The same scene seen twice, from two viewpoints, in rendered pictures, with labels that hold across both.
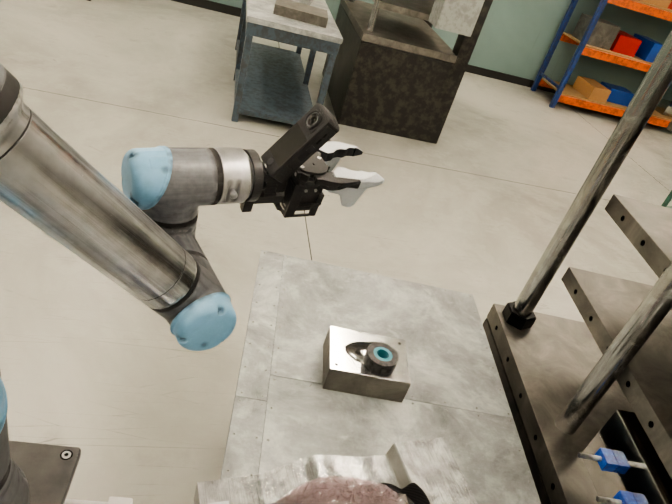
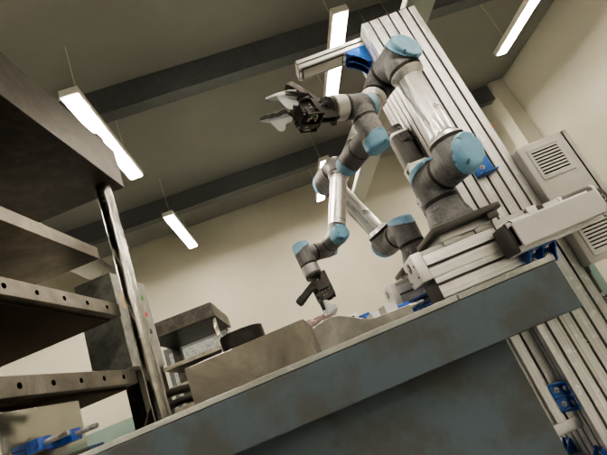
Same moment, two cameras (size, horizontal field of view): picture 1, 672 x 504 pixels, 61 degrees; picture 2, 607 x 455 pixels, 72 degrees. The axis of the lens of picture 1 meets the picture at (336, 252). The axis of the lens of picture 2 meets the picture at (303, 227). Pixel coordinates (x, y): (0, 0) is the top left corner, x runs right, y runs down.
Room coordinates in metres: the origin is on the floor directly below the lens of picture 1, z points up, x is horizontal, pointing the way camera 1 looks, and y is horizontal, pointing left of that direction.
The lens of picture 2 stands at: (1.75, 0.12, 0.79)
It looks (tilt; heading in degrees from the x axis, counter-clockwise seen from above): 18 degrees up; 190
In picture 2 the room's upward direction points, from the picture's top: 23 degrees counter-clockwise
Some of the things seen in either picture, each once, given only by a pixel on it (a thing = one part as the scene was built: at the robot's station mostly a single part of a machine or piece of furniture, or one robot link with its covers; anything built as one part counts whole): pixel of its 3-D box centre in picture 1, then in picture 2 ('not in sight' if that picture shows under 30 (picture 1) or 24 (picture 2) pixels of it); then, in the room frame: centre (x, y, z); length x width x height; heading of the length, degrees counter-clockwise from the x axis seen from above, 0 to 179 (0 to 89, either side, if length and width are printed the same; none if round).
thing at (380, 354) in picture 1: (380, 358); (243, 340); (1.03, -0.18, 0.89); 0.08 x 0.08 x 0.04
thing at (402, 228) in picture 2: not in sight; (403, 229); (-0.14, 0.22, 1.20); 0.13 x 0.12 x 0.14; 41
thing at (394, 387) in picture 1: (365, 363); (261, 365); (1.05, -0.15, 0.83); 0.20 x 0.15 x 0.07; 101
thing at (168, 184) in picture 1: (171, 179); (359, 107); (0.62, 0.23, 1.43); 0.11 x 0.08 x 0.09; 130
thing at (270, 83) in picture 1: (279, 39); not in sight; (5.08, 1.05, 0.44); 1.90 x 0.70 x 0.89; 17
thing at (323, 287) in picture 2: not in sight; (321, 287); (0.07, -0.19, 1.09); 0.09 x 0.08 x 0.12; 101
